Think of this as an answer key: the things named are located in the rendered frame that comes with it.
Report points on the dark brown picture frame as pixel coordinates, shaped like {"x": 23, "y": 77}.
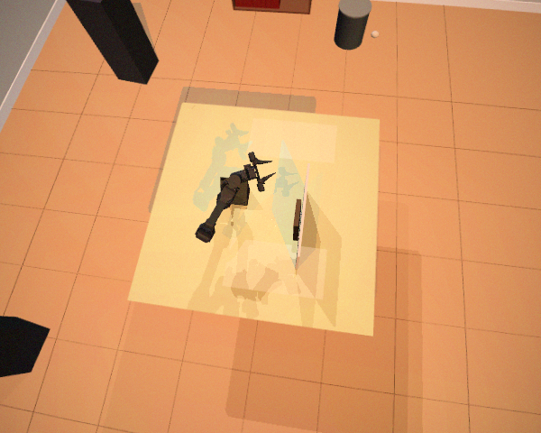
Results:
{"x": 297, "y": 220}

